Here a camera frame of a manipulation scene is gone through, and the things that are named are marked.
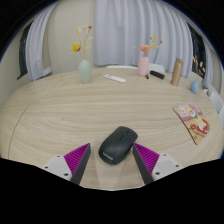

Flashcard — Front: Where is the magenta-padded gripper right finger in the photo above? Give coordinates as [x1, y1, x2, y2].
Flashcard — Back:
[132, 142, 184, 186]

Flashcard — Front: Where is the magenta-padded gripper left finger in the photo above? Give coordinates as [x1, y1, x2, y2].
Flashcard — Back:
[41, 142, 92, 186]

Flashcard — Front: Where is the black computer mouse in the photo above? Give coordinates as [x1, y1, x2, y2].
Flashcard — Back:
[98, 125, 139, 165]

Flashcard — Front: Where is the cartoon print mouse pad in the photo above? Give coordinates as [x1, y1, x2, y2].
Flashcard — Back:
[172, 103, 211, 146]

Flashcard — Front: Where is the blue vase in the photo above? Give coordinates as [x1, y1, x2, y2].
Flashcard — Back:
[189, 79, 200, 95]

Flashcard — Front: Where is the black rectangular case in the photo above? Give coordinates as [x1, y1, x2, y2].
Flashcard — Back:
[149, 70, 166, 80]

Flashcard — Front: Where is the tan drink bottle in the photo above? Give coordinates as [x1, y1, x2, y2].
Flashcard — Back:
[170, 57, 184, 87]

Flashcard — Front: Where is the pale green vase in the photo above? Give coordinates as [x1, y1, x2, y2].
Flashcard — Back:
[78, 58, 93, 84]

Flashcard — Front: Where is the white remote control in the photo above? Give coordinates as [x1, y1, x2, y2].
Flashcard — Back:
[103, 73, 128, 84]

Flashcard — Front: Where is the pink vase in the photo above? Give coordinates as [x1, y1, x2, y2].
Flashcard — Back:
[137, 55, 150, 78]

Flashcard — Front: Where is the narrow white curtain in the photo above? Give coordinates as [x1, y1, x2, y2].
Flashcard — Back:
[25, 2, 59, 82]
[202, 41, 214, 89]

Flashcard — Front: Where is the orange dried flower bunch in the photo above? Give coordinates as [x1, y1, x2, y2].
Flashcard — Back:
[133, 33, 164, 58]

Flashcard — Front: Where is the dark window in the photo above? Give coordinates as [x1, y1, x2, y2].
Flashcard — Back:
[17, 21, 34, 80]
[187, 23, 207, 79]

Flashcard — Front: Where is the yellow dried flower bunch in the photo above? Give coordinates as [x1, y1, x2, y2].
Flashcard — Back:
[69, 25, 94, 61]

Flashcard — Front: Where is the wide white curtain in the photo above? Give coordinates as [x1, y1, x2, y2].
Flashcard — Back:
[92, 0, 194, 79]

